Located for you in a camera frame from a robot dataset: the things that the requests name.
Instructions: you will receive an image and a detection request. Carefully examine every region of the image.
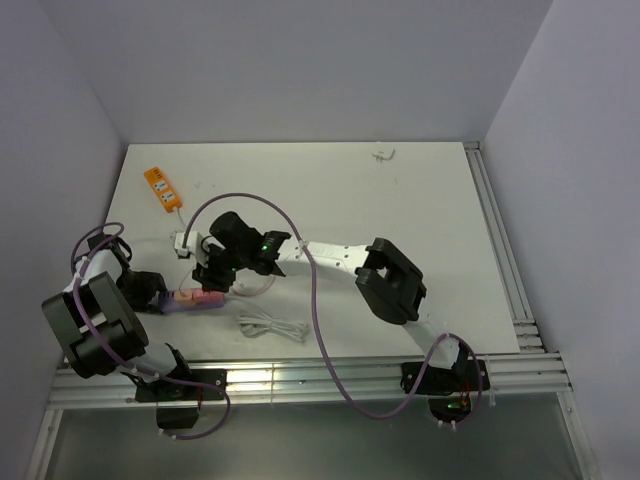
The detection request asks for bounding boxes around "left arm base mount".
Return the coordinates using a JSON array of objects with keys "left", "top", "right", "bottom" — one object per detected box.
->
[{"left": 131, "top": 369, "right": 227, "bottom": 433}]

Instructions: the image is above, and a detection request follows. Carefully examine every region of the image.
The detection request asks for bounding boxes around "purple strip white cord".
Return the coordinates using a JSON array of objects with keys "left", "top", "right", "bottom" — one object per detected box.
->
[{"left": 224, "top": 296, "right": 310, "bottom": 344}]

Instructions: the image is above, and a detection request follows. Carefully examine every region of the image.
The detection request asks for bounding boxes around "purple power strip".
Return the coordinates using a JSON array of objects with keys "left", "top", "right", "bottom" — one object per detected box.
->
[{"left": 156, "top": 290, "right": 226, "bottom": 314}]

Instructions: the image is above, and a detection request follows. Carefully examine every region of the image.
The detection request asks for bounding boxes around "orange power strip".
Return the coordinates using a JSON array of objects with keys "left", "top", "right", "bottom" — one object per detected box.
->
[{"left": 144, "top": 167, "right": 183, "bottom": 213}]

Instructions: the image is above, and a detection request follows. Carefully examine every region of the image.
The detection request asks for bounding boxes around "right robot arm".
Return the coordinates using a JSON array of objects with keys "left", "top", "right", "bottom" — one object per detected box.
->
[{"left": 174, "top": 212, "right": 470, "bottom": 390}]

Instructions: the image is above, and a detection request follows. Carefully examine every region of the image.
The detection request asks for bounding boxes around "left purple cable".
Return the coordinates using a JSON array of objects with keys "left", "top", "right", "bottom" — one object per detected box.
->
[{"left": 68, "top": 222, "right": 233, "bottom": 441}]

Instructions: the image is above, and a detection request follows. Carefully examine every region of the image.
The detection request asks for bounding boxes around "aluminium right rail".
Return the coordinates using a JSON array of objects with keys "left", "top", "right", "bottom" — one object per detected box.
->
[{"left": 463, "top": 142, "right": 601, "bottom": 479}]

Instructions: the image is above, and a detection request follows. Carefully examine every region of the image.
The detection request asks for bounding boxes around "small white plug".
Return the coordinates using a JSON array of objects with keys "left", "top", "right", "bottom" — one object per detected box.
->
[{"left": 372, "top": 147, "right": 395, "bottom": 162}]

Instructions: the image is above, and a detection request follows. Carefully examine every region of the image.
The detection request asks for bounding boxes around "thin pink wire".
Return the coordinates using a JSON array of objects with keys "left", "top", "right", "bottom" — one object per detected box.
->
[{"left": 177, "top": 269, "right": 277, "bottom": 299}]

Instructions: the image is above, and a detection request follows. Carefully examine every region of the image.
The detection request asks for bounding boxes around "small pink charger plug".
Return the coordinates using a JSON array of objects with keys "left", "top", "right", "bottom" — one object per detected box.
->
[{"left": 173, "top": 289, "right": 196, "bottom": 307}]

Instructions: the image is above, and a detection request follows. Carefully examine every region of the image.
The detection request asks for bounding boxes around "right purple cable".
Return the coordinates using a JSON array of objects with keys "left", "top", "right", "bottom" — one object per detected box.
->
[{"left": 181, "top": 193, "right": 484, "bottom": 420}]

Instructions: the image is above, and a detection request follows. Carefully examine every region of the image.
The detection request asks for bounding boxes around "aluminium front rail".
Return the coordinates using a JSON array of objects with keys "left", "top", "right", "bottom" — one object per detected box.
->
[{"left": 46, "top": 353, "right": 572, "bottom": 410}]

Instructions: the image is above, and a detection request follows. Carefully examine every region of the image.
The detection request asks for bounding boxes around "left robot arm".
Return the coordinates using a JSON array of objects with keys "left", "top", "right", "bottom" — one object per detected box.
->
[{"left": 41, "top": 229, "right": 195, "bottom": 399}]

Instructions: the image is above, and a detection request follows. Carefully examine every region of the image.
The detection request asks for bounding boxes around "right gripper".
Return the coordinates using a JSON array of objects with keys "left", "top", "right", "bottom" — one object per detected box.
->
[{"left": 193, "top": 243, "right": 249, "bottom": 295}]

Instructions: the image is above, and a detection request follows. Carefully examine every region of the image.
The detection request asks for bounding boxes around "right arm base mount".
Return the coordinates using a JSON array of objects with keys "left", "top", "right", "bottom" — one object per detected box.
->
[{"left": 416, "top": 358, "right": 491, "bottom": 427}]

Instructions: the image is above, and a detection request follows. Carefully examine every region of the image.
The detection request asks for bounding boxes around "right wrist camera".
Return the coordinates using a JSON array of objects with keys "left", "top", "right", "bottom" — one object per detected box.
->
[{"left": 174, "top": 231, "right": 208, "bottom": 267}]

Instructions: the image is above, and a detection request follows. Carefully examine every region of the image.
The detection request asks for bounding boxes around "aluminium rail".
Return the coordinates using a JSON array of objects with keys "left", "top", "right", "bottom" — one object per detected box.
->
[
  {"left": 46, "top": 353, "right": 572, "bottom": 410},
  {"left": 463, "top": 142, "right": 601, "bottom": 479}
]

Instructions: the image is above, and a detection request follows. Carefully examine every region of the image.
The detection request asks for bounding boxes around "purple cable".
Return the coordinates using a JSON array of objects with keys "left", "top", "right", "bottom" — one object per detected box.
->
[
  {"left": 68, "top": 222, "right": 233, "bottom": 441},
  {"left": 181, "top": 193, "right": 484, "bottom": 420}
]

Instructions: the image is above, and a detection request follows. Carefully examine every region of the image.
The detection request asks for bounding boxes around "pink plug adapter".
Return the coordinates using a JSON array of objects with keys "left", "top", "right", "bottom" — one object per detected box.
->
[{"left": 192, "top": 289, "right": 225, "bottom": 306}]

